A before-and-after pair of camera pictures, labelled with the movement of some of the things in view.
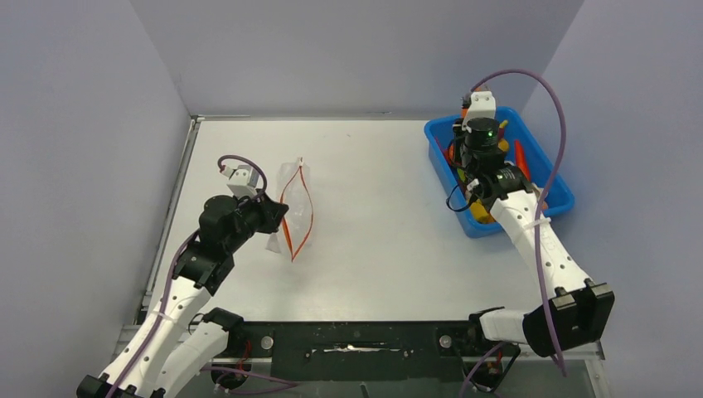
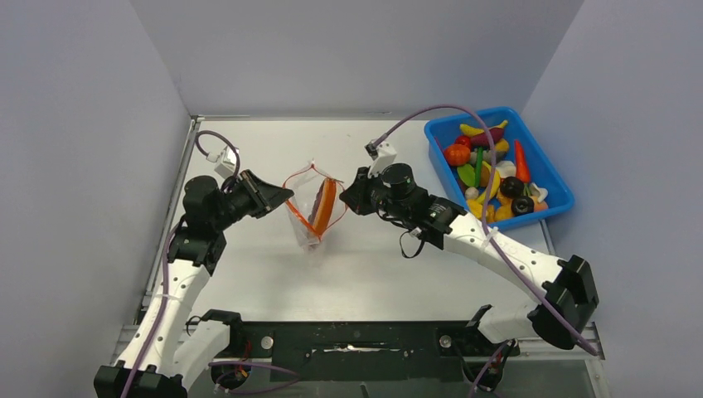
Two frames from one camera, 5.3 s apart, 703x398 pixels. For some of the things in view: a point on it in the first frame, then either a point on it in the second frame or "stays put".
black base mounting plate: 384,351 stays put
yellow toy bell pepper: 480,214 stays put
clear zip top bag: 295,190 to 316,205
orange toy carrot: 521,158 stays put
